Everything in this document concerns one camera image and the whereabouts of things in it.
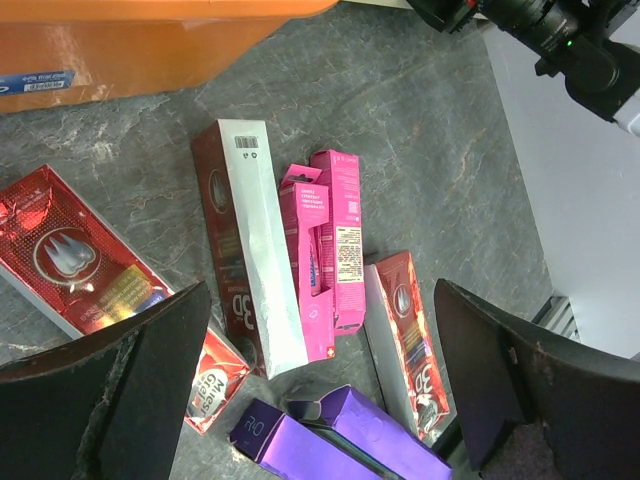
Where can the pink labelled toothpaste box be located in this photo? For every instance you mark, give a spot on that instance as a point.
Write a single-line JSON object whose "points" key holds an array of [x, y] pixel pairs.
{"points": [[341, 238]]}

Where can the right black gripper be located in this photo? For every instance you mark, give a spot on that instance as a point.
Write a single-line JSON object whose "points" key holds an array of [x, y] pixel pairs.
{"points": [[569, 36]]}

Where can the orange plastic basket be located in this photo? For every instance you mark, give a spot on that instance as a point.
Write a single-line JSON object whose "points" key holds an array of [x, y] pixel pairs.
{"points": [[58, 53]]}

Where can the purple toothpaste box right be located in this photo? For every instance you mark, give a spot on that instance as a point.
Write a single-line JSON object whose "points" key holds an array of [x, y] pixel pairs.
{"points": [[355, 425]]}

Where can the silver-sided red toothpaste box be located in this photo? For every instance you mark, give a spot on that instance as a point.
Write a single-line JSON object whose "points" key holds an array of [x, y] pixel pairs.
{"points": [[246, 235]]}

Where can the purple toothpaste box left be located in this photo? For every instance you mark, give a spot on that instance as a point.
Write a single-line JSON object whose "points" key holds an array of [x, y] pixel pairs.
{"points": [[284, 447]]}

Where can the purple toothpaste box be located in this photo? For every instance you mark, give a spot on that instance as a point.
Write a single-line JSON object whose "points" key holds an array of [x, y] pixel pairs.
{"points": [[284, 447], [355, 425]]}

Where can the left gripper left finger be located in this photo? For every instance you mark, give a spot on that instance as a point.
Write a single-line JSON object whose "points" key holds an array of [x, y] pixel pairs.
{"points": [[109, 405]]}

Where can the pink open toothpaste box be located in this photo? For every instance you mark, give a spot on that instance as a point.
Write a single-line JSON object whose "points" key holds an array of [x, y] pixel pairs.
{"points": [[304, 205]]}

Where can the red 3d toothpaste box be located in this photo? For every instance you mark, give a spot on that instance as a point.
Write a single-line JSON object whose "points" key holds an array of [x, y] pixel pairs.
{"points": [[67, 261], [401, 346]]}

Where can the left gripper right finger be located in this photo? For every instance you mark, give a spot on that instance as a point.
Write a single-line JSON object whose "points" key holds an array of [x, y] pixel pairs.
{"points": [[532, 404]]}

